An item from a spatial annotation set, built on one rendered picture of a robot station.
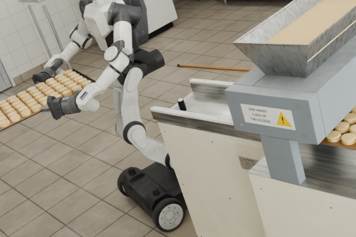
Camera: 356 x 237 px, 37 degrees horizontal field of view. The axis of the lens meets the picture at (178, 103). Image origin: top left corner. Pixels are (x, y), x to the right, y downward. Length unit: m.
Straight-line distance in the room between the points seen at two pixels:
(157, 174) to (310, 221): 1.68
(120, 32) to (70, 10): 4.51
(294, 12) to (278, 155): 0.56
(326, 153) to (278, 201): 0.24
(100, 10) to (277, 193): 1.42
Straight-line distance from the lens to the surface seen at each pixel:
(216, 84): 2.58
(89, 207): 3.74
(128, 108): 3.07
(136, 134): 3.08
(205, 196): 2.61
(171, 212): 3.17
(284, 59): 1.73
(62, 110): 2.66
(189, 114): 2.36
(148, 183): 3.35
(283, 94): 1.67
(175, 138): 2.50
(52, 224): 3.75
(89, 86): 2.56
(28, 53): 6.91
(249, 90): 1.75
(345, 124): 1.97
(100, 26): 2.85
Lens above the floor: 1.92
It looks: 24 degrees down
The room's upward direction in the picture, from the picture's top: 18 degrees counter-clockwise
